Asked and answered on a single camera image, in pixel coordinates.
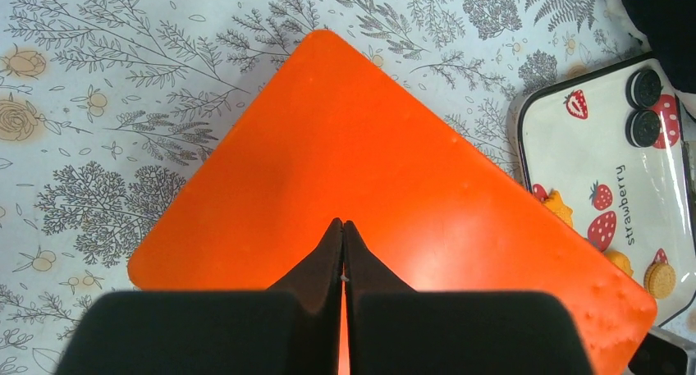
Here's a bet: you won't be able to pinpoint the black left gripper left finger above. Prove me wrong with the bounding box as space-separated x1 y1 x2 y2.
56 219 343 374

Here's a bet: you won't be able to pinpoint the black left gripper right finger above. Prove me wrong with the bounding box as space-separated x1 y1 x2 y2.
343 222 593 374

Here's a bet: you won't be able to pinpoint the orange tin lid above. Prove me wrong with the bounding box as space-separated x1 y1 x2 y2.
127 30 657 374

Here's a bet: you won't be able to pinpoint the white strawberry tray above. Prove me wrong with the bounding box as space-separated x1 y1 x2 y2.
516 54 695 326

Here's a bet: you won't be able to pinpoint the metal serving tongs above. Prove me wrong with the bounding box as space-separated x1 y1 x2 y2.
628 327 695 375

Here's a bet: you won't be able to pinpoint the orange swirl cookie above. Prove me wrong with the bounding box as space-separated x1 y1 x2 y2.
603 250 634 277
542 190 574 227

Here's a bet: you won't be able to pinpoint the round tan biscuit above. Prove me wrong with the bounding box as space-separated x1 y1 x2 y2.
643 263 676 300

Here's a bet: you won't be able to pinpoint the black sandwich cookie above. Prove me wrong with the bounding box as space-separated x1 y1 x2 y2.
626 68 662 108
625 109 661 148

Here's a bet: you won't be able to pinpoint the checkered black white pillow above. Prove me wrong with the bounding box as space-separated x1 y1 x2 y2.
604 0 695 117

